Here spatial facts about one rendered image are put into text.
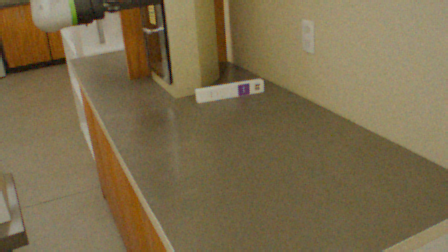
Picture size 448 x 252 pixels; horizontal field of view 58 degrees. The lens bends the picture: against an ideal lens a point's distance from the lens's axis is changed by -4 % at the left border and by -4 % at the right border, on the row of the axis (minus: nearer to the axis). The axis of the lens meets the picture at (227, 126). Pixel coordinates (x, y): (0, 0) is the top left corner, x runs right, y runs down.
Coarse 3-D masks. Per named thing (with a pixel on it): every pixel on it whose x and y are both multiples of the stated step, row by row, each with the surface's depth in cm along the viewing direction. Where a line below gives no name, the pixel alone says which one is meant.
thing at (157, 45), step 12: (144, 12) 171; (156, 12) 155; (144, 24) 175; (156, 24) 159; (156, 36) 163; (156, 48) 167; (156, 60) 171; (168, 60) 157; (156, 72) 175; (168, 72) 159; (168, 84) 162
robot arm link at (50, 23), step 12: (36, 0) 131; (48, 0) 132; (60, 0) 135; (72, 0) 136; (36, 12) 131; (48, 12) 131; (60, 12) 133; (72, 12) 135; (36, 24) 134; (48, 24) 133; (60, 24) 135; (72, 24) 138
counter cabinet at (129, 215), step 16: (96, 128) 199; (96, 144) 221; (96, 160) 252; (112, 160) 169; (112, 176) 184; (112, 192) 201; (128, 192) 146; (112, 208) 228; (128, 208) 158; (128, 224) 172; (144, 224) 129; (128, 240) 189; (144, 240) 139; (160, 240) 110
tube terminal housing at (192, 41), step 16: (176, 0) 149; (192, 0) 152; (208, 0) 165; (176, 16) 151; (192, 16) 154; (208, 16) 166; (176, 32) 153; (192, 32) 156; (208, 32) 168; (176, 48) 155; (192, 48) 158; (208, 48) 169; (176, 64) 158; (192, 64) 160; (208, 64) 170; (160, 80) 177; (176, 80) 160; (192, 80) 163; (208, 80) 172; (176, 96) 162
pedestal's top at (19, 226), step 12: (12, 180) 111; (12, 192) 105; (12, 204) 100; (12, 216) 95; (0, 228) 91; (12, 228) 91; (24, 228) 91; (0, 240) 88; (12, 240) 89; (24, 240) 91
